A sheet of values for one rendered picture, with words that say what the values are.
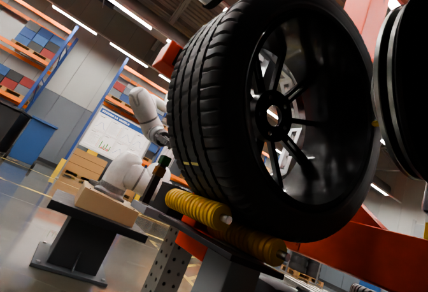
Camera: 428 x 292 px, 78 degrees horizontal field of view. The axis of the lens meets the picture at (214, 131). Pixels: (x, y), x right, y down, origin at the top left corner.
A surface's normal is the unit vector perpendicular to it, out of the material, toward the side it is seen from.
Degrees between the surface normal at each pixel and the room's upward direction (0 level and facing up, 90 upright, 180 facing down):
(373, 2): 90
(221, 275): 90
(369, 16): 90
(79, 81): 90
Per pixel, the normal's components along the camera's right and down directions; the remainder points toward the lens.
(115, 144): 0.47, -0.10
